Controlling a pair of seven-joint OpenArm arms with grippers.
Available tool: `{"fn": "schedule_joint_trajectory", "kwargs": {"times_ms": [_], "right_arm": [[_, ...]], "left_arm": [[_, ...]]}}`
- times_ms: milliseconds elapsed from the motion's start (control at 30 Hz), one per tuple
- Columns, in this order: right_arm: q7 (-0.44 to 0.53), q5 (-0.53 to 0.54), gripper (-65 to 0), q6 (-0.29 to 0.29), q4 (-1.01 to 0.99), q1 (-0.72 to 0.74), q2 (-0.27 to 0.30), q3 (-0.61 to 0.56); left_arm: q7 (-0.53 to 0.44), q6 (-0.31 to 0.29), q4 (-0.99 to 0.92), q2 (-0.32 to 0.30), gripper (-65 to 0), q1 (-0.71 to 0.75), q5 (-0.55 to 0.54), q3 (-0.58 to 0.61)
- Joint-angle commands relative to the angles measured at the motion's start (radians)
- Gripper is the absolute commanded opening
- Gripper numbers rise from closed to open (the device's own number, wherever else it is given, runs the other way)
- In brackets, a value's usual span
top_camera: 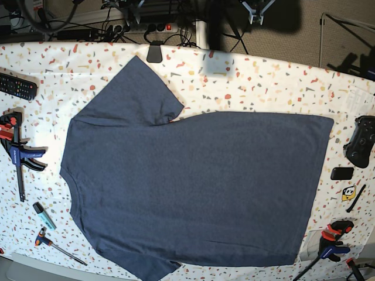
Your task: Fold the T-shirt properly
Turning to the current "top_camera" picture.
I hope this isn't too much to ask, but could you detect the blue T-shirt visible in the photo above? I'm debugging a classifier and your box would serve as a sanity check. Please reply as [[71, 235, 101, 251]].
[[60, 58, 333, 280]]

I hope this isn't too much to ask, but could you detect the white power strip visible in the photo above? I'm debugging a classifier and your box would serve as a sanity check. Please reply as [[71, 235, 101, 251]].
[[115, 23, 179, 33]]

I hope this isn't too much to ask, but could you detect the light blue highlighter pen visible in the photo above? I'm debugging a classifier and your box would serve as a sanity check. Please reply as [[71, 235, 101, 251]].
[[33, 202, 56, 230]]

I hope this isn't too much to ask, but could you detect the clear plastic bag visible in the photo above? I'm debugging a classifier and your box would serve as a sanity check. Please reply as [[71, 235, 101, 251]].
[[299, 230, 322, 261]]

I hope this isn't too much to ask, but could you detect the yellow face sticker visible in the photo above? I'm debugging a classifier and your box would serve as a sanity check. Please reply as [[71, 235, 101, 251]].
[[342, 185, 356, 201]]

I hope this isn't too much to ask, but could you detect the black game controller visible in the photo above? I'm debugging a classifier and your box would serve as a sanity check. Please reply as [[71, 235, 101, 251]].
[[343, 115, 374, 169]]

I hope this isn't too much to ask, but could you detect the black TV remote control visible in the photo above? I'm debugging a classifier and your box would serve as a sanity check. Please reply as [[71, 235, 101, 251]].
[[0, 73, 38, 101]]

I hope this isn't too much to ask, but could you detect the blue bar clamp left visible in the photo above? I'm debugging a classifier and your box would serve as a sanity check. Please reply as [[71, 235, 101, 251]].
[[1, 111, 47, 202]]

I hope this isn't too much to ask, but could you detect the blue bar clamp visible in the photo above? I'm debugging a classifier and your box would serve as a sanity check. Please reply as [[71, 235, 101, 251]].
[[1, 111, 47, 202], [293, 220, 354, 281]]

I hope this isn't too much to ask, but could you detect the blue bar clamp right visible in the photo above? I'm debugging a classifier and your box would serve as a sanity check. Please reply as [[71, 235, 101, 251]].
[[293, 220, 354, 281]]

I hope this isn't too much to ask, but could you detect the white paper sheet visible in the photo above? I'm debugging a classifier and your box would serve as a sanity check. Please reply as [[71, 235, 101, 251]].
[[343, 87, 374, 116]]

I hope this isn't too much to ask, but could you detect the orange clamp bottom right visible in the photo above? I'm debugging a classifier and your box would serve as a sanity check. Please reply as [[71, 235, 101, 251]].
[[346, 258, 365, 281]]

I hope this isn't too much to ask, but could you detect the black table clamp mount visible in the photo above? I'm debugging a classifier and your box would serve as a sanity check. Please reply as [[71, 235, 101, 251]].
[[146, 41, 163, 63]]

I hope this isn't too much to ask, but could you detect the orange handled T-wrench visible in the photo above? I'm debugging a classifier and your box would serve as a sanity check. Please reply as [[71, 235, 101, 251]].
[[35, 227, 87, 266]]

